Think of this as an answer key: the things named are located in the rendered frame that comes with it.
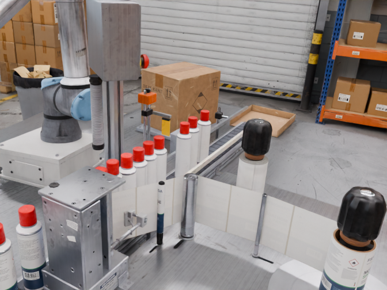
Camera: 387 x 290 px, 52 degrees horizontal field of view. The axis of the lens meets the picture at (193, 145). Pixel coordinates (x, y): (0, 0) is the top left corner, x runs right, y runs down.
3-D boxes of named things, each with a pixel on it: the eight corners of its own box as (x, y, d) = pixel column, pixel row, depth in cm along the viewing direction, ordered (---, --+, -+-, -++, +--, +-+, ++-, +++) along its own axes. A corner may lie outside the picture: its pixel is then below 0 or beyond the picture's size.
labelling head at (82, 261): (87, 315, 82) (80, 211, 72) (43, 290, 88) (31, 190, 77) (129, 275, 93) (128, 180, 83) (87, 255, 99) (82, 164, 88)
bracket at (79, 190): (79, 212, 72) (79, 208, 72) (37, 194, 77) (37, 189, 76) (126, 182, 83) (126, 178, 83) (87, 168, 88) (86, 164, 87)
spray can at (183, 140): (184, 182, 137) (188, 126, 129) (171, 177, 139) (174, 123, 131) (192, 176, 141) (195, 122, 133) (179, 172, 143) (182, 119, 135)
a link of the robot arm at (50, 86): (65, 106, 156) (63, 72, 151) (85, 113, 147) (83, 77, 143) (36, 111, 147) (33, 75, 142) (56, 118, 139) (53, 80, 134)
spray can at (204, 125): (204, 165, 150) (208, 114, 141) (192, 161, 152) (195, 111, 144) (210, 160, 154) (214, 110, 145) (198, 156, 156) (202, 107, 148)
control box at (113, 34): (102, 81, 98) (100, 1, 90) (88, 66, 112) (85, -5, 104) (141, 79, 102) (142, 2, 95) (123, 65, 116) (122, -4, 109)
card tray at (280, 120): (277, 137, 193) (278, 129, 192) (229, 125, 205) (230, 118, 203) (294, 120, 218) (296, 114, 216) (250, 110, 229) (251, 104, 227)
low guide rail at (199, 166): (119, 232, 106) (119, 226, 105) (116, 231, 107) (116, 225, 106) (261, 122, 193) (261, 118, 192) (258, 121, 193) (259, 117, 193)
